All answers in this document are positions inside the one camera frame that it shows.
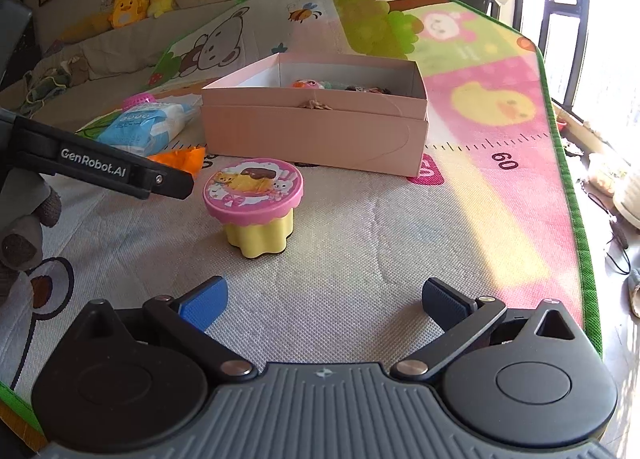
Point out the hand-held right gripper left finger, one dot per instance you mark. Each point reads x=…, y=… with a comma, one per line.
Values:
x=202, y=306

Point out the printed cartoon play mat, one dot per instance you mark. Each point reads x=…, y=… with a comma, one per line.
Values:
x=350, y=239

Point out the yellow duck plush backpack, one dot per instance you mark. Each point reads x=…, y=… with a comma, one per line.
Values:
x=130, y=9

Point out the brown teddy bear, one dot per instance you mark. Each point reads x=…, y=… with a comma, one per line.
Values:
x=77, y=69

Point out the grey brown plush toy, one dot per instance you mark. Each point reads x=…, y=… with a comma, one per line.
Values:
x=25, y=239

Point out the yellow toy cup pink lid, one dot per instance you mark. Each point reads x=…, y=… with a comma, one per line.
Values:
x=255, y=189

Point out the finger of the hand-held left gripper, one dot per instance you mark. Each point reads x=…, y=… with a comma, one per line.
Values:
x=175, y=183

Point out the orange plastic toy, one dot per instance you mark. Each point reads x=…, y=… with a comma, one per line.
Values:
x=180, y=159

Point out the blue white tissue packet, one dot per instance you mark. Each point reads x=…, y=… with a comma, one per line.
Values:
x=145, y=124

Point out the pink plastic basket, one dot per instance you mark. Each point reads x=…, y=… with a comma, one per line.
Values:
x=140, y=101

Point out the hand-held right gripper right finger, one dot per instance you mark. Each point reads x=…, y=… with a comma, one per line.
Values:
x=445, y=306

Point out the black-haired wind-up doll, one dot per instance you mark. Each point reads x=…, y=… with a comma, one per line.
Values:
x=367, y=89

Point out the green cloth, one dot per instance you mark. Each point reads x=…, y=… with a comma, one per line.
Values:
x=47, y=86

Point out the grey slipper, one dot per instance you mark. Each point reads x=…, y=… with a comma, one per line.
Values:
x=635, y=291

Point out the yellow cushion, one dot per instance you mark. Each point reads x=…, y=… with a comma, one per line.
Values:
x=85, y=29

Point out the white flower pot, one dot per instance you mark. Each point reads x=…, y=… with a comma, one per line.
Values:
x=630, y=194

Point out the dark grey panel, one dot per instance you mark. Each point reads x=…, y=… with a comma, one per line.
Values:
x=15, y=39

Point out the pink cardboard box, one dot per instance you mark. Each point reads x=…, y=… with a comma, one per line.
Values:
x=310, y=139

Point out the beige sofa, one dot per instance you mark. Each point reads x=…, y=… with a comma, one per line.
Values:
x=75, y=94

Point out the black metal railing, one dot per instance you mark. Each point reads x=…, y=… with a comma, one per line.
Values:
x=570, y=39

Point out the pink pig toy figure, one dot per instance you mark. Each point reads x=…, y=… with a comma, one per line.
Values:
x=307, y=84

